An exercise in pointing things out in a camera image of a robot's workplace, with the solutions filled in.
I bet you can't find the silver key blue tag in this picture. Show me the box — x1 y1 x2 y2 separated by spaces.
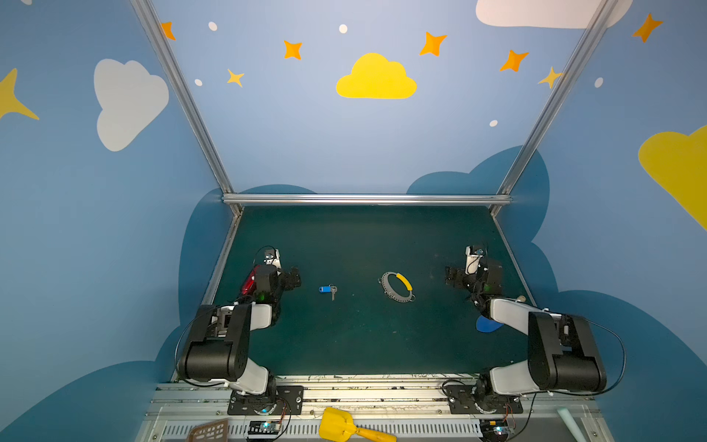
319 285 338 300

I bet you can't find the grey keyring yellow handle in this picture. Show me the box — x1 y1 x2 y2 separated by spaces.
379 272 415 304

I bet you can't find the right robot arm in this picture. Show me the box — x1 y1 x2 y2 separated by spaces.
445 256 608 401

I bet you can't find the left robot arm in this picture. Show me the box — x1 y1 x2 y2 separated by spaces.
175 264 301 401

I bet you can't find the red spray bottle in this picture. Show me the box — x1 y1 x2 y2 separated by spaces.
240 264 260 297

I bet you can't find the yellow plastic scoop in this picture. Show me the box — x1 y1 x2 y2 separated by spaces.
319 407 397 442

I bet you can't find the left controller board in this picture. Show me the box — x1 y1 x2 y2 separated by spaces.
246 420 284 440

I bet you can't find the controller board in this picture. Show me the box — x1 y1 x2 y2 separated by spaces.
246 420 284 440
479 419 510 442

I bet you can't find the right controller board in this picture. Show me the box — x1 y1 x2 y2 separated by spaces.
479 419 510 442

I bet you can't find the brown perforated plate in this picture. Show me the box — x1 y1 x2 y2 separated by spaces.
186 419 229 442

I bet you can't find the teal cylinder stick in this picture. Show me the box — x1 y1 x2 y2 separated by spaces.
557 407 587 442

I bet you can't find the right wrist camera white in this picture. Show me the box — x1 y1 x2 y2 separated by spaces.
465 246 486 274

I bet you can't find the blue trowel wooden handle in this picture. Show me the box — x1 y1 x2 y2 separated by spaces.
476 298 533 334

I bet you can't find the aluminium frame rail back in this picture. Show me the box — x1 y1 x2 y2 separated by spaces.
222 193 512 206

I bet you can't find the aluminium frame rail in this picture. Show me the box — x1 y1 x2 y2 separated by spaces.
132 1 242 304
222 193 512 206
490 0 619 306

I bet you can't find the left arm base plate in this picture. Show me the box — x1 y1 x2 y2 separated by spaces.
226 385 304 416

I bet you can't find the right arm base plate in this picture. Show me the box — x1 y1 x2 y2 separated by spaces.
441 383 524 414

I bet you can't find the aluminium frame rail left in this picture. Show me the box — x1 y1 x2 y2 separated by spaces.
132 1 242 304

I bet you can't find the aluminium frame rail right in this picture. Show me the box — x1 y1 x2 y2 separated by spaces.
490 0 619 306

